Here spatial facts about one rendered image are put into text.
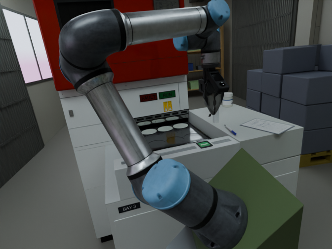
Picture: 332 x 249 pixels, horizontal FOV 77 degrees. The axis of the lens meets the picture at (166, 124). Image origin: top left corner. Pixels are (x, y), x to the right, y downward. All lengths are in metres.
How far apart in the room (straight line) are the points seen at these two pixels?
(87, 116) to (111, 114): 0.83
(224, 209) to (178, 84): 1.05
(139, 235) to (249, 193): 0.59
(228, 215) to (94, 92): 0.46
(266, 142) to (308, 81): 1.54
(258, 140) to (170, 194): 0.66
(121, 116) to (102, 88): 0.09
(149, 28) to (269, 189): 0.49
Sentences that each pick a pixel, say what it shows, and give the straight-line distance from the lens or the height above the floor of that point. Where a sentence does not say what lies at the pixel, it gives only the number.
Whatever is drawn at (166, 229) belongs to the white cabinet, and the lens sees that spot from 1.07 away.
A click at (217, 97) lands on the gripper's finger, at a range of 0.90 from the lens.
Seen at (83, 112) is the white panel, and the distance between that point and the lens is 1.41.
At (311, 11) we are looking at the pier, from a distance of 4.00.
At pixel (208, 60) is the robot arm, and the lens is 0.87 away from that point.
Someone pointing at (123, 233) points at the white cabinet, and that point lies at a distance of 1.02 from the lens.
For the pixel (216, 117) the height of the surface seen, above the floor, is 1.00.
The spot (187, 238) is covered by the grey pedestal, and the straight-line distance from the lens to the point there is 0.73.
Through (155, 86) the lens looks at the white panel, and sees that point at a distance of 1.41.
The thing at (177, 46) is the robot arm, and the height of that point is 1.38.
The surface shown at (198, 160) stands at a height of 0.92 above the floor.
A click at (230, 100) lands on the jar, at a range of 1.53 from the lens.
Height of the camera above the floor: 1.36
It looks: 19 degrees down
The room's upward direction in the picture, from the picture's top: 6 degrees counter-clockwise
